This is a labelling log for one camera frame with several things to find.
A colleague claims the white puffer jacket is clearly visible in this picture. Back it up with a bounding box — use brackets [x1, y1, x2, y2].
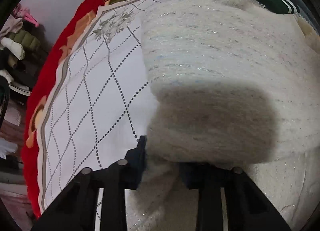
[0, 37, 26, 61]

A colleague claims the pink fuzzy garment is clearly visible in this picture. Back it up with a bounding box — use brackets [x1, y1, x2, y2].
[0, 4, 30, 35]

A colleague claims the white fuzzy sweater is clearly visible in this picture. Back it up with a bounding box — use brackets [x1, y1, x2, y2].
[125, 0, 320, 231]

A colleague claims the white diamond pattern mat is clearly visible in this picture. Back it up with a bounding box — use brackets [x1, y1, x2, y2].
[36, 0, 175, 213]

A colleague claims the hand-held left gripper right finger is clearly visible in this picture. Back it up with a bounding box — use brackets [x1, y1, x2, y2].
[179, 162, 292, 231]

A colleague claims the pink hanger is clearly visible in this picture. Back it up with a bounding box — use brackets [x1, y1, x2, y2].
[22, 12, 40, 28]

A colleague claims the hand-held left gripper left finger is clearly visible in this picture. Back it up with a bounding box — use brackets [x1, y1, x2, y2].
[31, 135, 148, 231]

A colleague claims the olive green puffer jacket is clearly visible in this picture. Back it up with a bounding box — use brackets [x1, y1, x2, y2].
[6, 30, 42, 52]

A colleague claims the red floral blanket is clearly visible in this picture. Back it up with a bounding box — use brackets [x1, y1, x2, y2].
[21, 0, 180, 219]

